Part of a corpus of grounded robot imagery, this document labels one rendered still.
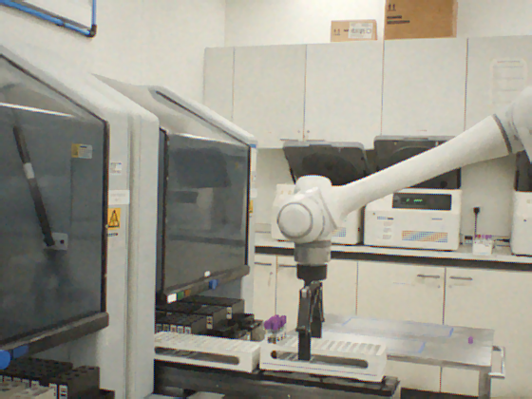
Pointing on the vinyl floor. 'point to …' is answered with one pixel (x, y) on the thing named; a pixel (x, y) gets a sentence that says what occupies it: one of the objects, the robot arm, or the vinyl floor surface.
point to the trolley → (422, 343)
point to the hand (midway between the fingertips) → (310, 345)
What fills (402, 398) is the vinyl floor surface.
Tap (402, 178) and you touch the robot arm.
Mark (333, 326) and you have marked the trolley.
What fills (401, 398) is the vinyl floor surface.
